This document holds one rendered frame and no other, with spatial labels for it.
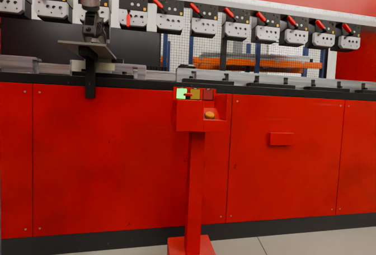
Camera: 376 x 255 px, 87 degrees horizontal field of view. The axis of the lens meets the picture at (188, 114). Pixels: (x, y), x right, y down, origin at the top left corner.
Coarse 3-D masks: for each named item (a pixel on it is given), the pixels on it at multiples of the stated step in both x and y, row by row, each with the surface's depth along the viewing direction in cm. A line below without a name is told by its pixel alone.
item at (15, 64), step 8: (0, 56) 97; (8, 56) 98; (16, 56) 99; (24, 56) 99; (0, 64) 98; (8, 64) 98; (16, 64) 99; (24, 64) 99; (32, 64) 100; (24, 72) 100; (32, 72) 101
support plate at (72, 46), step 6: (60, 42) 79; (66, 42) 80; (72, 42) 80; (78, 42) 80; (84, 42) 81; (72, 48) 87; (96, 48) 86; (102, 48) 85; (108, 48) 88; (102, 54) 97; (108, 54) 96
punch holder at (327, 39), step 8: (312, 24) 128; (328, 24) 127; (312, 32) 128; (320, 32) 127; (328, 32) 128; (312, 40) 128; (320, 40) 126; (328, 40) 128; (312, 48) 134; (320, 48) 133
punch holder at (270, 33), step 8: (256, 16) 120; (264, 16) 119; (272, 16) 120; (256, 24) 120; (264, 24) 119; (272, 24) 120; (256, 32) 119; (264, 32) 119; (272, 32) 120; (256, 40) 122; (264, 40) 122; (272, 40) 121
